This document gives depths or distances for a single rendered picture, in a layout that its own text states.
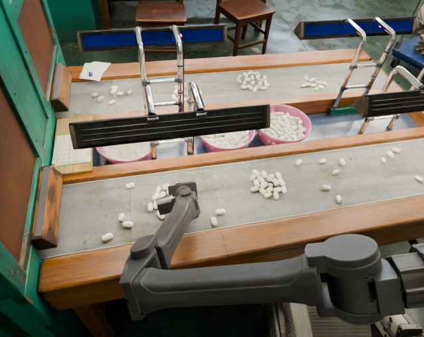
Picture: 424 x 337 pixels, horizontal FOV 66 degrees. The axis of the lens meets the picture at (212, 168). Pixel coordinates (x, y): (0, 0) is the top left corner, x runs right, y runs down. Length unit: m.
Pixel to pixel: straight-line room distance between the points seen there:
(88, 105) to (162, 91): 0.37
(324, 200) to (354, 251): 0.87
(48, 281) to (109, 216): 0.28
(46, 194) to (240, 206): 0.68
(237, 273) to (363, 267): 0.18
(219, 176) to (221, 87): 0.62
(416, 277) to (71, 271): 0.93
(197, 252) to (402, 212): 0.79
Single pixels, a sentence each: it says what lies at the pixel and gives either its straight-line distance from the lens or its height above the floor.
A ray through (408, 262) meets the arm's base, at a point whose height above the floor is 1.37.
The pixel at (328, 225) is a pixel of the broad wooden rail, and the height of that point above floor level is 0.76.
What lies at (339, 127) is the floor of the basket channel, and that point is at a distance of 1.82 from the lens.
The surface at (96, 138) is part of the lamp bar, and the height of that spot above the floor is 1.07.
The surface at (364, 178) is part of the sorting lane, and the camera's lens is 1.52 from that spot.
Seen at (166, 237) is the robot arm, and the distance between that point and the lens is 0.76.
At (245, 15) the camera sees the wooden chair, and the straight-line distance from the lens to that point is 3.31.
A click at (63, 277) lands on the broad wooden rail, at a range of 1.14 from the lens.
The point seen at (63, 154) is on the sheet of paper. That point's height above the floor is 0.78.
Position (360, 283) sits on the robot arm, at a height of 1.34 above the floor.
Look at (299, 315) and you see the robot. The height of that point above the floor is 0.47.
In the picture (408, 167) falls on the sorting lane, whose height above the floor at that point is 0.74.
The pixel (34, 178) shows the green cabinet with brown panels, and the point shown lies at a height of 0.87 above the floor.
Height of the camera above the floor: 1.76
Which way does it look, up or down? 49 degrees down
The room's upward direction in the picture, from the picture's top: 6 degrees clockwise
